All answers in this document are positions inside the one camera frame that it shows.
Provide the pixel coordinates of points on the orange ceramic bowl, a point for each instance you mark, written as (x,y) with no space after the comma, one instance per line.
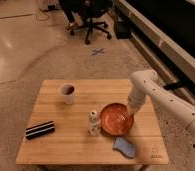
(115,120)

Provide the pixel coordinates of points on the small white bottle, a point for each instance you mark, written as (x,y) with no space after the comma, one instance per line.
(94,123)

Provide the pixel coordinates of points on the blue sponge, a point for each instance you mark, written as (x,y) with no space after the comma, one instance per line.
(125,147)

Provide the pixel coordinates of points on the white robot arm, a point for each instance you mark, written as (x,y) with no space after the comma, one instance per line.
(144,84)

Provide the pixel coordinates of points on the wooden table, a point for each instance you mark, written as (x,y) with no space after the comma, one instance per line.
(71,143)

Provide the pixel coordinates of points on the black bag on floor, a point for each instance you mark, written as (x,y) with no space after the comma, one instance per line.
(121,28)

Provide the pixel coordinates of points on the black white striped eraser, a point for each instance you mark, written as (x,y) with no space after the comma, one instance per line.
(39,130)

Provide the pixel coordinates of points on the black office chair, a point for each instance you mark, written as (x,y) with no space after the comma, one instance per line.
(91,10)

